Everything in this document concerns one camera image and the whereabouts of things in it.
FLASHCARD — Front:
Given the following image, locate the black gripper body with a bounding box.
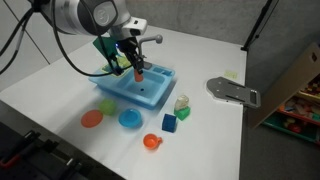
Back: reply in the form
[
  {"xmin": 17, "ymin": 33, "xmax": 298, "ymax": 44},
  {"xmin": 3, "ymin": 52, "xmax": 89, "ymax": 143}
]
[{"xmin": 116, "ymin": 36, "xmax": 146, "ymax": 68}]

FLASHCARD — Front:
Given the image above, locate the orange cylinder block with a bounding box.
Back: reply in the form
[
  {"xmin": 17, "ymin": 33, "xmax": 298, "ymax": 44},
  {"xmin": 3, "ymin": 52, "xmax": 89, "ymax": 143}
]
[{"xmin": 134, "ymin": 68, "xmax": 144, "ymax": 83}]

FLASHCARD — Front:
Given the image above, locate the blue toy sink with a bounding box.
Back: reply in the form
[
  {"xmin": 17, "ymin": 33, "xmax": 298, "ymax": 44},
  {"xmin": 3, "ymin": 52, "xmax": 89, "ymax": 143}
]
[{"xmin": 88, "ymin": 61, "xmax": 177, "ymax": 110}]

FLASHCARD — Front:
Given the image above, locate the blue cube block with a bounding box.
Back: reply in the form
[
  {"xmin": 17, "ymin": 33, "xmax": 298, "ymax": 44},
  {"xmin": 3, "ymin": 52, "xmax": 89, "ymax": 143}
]
[{"xmin": 161, "ymin": 113, "xmax": 178, "ymax": 134}]

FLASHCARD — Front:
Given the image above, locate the green block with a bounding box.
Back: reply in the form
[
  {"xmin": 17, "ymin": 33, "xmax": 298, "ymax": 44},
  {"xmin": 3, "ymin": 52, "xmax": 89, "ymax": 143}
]
[{"xmin": 173, "ymin": 105, "xmax": 192, "ymax": 122}]

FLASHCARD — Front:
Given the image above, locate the red toy block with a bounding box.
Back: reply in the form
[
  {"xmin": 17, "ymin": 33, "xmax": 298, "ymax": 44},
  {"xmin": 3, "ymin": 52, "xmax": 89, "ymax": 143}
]
[{"xmin": 142, "ymin": 133, "xmax": 164, "ymax": 151}]

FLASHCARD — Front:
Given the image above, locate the yellow-green dish rack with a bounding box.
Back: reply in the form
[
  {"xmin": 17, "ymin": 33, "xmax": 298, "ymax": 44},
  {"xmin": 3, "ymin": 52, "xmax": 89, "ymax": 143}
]
[{"xmin": 101, "ymin": 54, "xmax": 133, "ymax": 78}]

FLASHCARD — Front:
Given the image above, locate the grey toy faucet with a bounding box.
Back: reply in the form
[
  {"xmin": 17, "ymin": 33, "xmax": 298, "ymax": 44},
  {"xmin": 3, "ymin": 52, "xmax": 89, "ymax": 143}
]
[{"xmin": 137, "ymin": 34, "xmax": 164, "ymax": 70}]

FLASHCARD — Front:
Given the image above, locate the green toy cup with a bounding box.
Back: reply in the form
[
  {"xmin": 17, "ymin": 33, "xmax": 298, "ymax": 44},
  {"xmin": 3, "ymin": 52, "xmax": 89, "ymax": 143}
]
[{"xmin": 98, "ymin": 98, "xmax": 118, "ymax": 117}]

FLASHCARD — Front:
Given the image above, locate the blue toy bowl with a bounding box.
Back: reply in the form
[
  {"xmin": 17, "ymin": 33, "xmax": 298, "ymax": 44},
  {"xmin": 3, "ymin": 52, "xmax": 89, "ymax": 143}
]
[{"xmin": 118, "ymin": 108, "xmax": 144, "ymax": 129}]

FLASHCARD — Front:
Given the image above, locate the orange toy plate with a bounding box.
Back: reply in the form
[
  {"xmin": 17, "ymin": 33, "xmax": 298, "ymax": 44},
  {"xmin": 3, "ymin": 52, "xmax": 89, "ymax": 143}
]
[{"xmin": 80, "ymin": 109, "xmax": 104, "ymax": 129}]

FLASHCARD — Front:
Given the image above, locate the yellow sticky note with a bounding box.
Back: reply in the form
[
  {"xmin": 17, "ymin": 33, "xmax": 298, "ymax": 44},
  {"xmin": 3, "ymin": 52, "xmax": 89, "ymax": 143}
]
[{"xmin": 223, "ymin": 69, "xmax": 239, "ymax": 80}]

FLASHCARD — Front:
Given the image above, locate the grey metal mounting plate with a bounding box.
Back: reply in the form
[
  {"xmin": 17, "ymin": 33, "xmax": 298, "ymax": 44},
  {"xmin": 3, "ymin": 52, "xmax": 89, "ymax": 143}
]
[{"xmin": 205, "ymin": 76, "xmax": 262, "ymax": 110}]

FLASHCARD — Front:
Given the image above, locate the black stand pole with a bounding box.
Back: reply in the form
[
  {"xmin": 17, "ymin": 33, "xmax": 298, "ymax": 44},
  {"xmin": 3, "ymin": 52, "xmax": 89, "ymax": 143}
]
[{"xmin": 240, "ymin": 0, "xmax": 279, "ymax": 52}]

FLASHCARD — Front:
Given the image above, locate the black clamp hardware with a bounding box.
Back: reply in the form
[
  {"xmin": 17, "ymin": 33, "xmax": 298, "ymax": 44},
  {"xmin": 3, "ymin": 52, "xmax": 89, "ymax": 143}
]
[{"xmin": 0, "ymin": 129, "xmax": 86, "ymax": 180}]

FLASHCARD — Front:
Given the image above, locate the teal storage bin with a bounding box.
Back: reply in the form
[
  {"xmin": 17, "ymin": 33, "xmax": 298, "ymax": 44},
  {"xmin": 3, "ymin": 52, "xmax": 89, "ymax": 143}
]
[{"xmin": 261, "ymin": 113, "xmax": 319, "ymax": 144}]

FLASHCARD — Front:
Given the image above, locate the wooden toy storage shelf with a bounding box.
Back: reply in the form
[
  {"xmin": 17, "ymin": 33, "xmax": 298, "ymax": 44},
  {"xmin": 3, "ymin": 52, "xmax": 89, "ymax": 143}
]
[{"xmin": 247, "ymin": 41, "xmax": 320, "ymax": 146}]

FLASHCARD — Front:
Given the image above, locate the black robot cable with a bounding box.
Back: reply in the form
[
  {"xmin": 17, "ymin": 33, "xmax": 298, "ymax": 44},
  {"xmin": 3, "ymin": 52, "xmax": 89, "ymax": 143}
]
[{"xmin": 51, "ymin": 0, "xmax": 134, "ymax": 78}]

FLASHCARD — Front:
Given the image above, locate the thin black cable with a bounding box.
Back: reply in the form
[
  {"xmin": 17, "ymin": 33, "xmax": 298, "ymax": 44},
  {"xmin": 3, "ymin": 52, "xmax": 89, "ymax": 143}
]
[{"xmin": 0, "ymin": 6, "xmax": 36, "ymax": 76}]

